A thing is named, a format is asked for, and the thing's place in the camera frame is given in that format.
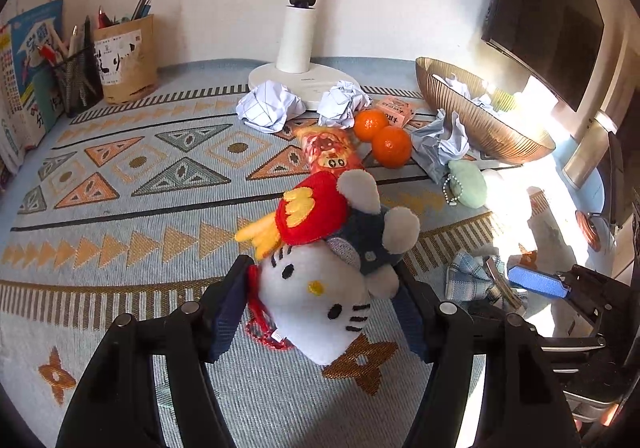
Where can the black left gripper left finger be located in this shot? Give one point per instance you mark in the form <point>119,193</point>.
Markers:
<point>117,400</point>

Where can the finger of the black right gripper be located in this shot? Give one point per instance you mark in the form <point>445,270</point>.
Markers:
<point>537,282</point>

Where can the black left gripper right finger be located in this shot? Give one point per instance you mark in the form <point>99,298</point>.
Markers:
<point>521,400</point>

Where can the hello kitty plush toy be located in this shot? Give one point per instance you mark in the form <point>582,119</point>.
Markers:
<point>327,250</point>

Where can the round brown object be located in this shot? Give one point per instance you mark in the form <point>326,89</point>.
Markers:
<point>589,230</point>

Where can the woven brown basket bowl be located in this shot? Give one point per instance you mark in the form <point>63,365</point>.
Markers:
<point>448,87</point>

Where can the crumpled paper near basket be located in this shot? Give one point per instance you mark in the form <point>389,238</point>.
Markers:
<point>434,145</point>

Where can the patterned woven table mat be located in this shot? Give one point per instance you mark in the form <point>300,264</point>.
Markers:
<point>133,210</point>

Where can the orange mandarin front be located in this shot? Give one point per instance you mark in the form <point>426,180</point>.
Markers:
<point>391,147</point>

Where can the orange mandarin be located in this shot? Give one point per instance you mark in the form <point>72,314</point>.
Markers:
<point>367,123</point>
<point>391,147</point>

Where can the orange small card packet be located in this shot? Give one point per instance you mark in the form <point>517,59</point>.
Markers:
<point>398,113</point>

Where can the orange mandarin back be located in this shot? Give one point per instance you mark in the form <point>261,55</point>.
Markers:
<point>367,123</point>

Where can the red snack packet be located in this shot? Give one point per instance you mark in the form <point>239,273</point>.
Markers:
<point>328,149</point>

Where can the black monitor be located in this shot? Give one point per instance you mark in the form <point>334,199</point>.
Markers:
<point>558,41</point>

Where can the crumpled paper ball back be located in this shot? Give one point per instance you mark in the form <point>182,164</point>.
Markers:
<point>339,106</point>

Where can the crumpled paper ball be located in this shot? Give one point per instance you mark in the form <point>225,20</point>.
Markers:
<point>339,106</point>
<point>267,107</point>

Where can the black mesh pen holder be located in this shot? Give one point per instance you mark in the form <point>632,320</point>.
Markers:
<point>79,81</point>

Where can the crumpled paper ball left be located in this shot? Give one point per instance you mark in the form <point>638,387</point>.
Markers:
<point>267,107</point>

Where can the white desk lamp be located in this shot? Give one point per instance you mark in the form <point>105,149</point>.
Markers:
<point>293,67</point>

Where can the brown paper pen holder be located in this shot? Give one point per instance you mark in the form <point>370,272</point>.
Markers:
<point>125,56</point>

